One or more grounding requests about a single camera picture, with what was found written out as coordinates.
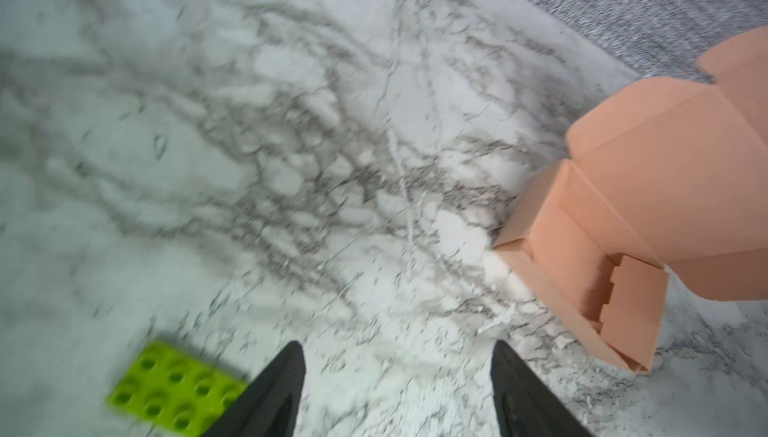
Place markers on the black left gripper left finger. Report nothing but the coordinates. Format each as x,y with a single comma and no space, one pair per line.
269,405

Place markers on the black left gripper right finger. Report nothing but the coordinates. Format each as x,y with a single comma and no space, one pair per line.
524,405

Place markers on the small green tag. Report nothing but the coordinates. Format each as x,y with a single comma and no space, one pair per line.
174,391

